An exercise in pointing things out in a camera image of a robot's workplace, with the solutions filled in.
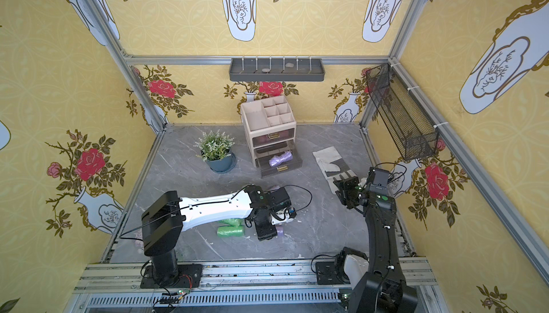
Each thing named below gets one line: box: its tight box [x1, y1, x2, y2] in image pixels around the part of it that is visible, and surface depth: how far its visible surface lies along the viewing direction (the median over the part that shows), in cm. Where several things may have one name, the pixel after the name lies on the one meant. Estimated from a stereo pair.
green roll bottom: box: [216, 225, 245, 238], surface depth 83 cm
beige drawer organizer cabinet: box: [240, 95, 303, 178], surface depth 93 cm
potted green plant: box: [193, 129, 237, 174], surface depth 92 cm
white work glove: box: [312, 145, 359, 196], surface depth 105 cm
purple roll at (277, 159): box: [268, 151, 294, 168], surface depth 94 cm
